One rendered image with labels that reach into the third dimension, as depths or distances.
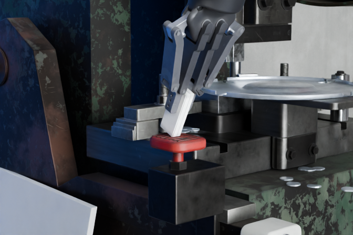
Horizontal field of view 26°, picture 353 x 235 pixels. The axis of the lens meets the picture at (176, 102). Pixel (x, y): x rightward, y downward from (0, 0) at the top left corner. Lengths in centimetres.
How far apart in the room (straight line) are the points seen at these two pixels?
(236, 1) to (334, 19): 264
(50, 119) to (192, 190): 49
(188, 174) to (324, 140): 45
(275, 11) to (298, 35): 204
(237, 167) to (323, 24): 230
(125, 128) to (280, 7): 35
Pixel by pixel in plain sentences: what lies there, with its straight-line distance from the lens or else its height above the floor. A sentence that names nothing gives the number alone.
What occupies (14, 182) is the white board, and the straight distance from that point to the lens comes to 157.
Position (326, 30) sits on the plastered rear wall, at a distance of 355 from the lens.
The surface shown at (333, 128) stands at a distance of 146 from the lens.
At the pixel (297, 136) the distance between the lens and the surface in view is 133.
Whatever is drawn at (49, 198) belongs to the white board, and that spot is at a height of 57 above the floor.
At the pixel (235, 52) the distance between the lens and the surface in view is 142.
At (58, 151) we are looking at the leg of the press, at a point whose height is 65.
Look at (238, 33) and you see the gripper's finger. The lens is 104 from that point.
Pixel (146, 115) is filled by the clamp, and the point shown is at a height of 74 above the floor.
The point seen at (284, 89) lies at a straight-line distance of 130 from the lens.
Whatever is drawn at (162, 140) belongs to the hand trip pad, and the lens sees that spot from 104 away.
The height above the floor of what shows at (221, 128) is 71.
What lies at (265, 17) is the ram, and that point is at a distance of 134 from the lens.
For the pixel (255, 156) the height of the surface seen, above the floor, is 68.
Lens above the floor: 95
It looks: 8 degrees down
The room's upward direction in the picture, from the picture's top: straight up
